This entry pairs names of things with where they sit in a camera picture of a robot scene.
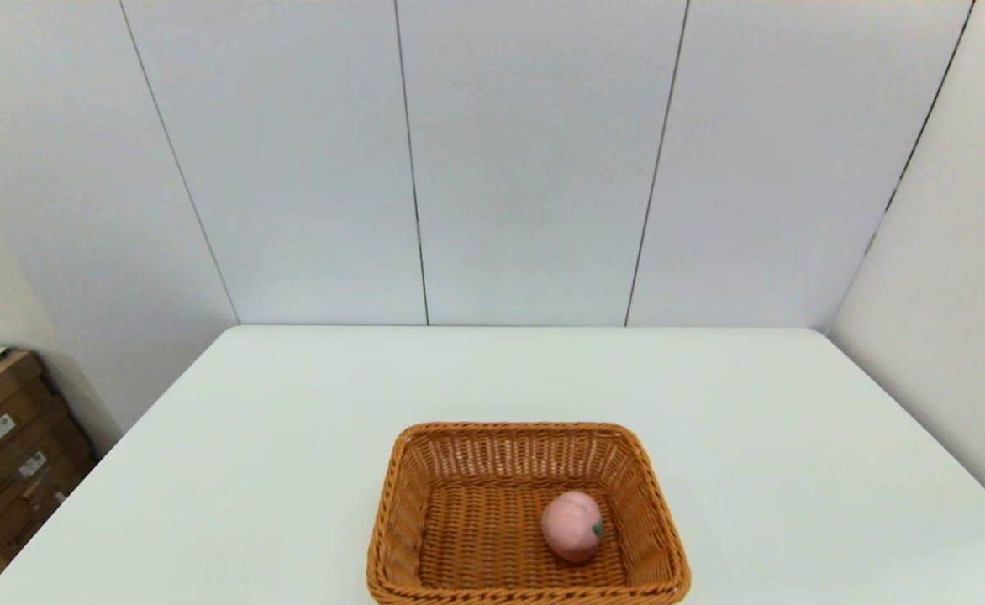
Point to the orange woven wicker basket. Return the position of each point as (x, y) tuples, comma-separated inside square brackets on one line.
[(459, 538)]

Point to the pink toy peach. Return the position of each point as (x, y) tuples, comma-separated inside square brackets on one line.
[(570, 525)]

